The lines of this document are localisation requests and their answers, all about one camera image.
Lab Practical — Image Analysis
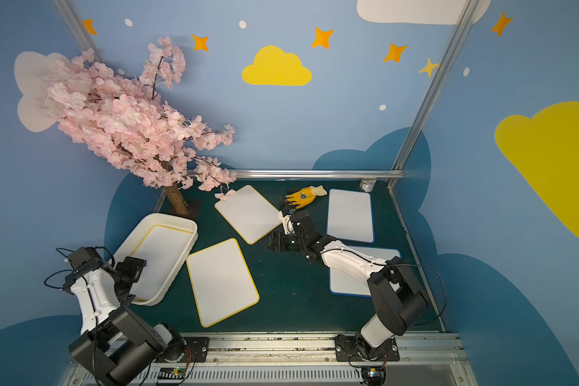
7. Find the blue-edged whiteboard back right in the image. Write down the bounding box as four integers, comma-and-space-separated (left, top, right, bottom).
326, 189, 375, 244

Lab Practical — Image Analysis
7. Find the blue-edged whiteboard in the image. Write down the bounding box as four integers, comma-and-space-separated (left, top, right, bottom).
326, 189, 375, 244
329, 246, 401, 298

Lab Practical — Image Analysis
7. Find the white plastic storage box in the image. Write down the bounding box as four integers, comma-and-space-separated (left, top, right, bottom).
114, 213, 198, 307

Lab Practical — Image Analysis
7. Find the aluminium frame post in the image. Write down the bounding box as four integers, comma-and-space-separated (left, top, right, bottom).
387, 0, 481, 195
51, 0, 104, 62

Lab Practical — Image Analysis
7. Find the horizontal aluminium back bar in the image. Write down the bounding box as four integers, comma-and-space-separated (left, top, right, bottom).
187, 168, 405, 180

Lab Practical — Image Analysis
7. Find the yellow black work glove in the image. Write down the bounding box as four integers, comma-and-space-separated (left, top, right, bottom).
281, 185, 327, 209

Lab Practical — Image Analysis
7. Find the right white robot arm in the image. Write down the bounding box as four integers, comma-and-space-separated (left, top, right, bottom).
263, 209, 429, 362

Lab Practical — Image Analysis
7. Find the left aluminium frame post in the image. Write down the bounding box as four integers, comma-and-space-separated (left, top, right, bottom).
51, 0, 104, 62

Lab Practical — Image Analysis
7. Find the yellow-edged whiteboard back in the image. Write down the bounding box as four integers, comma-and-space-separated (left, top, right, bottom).
215, 185, 281, 244

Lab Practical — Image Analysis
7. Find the yellow-edged whiteboard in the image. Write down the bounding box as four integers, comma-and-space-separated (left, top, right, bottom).
129, 225, 194, 302
215, 185, 281, 244
186, 238, 260, 328

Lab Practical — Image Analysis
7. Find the right aluminium frame post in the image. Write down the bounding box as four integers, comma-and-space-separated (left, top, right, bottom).
387, 0, 481, 195

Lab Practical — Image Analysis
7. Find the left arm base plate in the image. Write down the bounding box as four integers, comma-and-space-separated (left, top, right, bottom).
157, 336, 210, 363

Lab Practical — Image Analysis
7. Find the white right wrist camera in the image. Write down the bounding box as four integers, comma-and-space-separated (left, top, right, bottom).
278, 212, 294, 235

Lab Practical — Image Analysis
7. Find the pink cherry blossom tree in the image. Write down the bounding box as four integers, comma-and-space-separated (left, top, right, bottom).
46, 37, 236, 216

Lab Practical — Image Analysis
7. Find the left green circuit board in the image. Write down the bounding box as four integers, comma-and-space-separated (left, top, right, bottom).
155, 367, 187, 385

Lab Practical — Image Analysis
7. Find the right green circuit board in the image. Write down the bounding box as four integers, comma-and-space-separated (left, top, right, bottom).
360, 367, 387, 386

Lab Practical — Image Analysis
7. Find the blue-edged whiteboard front right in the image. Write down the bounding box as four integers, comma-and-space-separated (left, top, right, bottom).
329, 246, 401, 298

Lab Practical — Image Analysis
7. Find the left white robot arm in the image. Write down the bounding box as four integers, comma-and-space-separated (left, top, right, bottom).
57, 247, 176, 385

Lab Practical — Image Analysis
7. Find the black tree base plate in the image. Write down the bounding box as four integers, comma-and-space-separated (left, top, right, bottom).
168, 199, 203, 221

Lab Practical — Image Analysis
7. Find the green circuit board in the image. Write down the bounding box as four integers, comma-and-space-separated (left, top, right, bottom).
155, 367, 187, 385
360, 367, 387, 386

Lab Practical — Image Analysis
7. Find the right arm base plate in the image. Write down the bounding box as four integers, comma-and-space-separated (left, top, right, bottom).
334, 335, 400, 362

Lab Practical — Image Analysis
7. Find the aluminium front rail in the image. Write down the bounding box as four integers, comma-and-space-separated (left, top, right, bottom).
131, 331, 478, 385

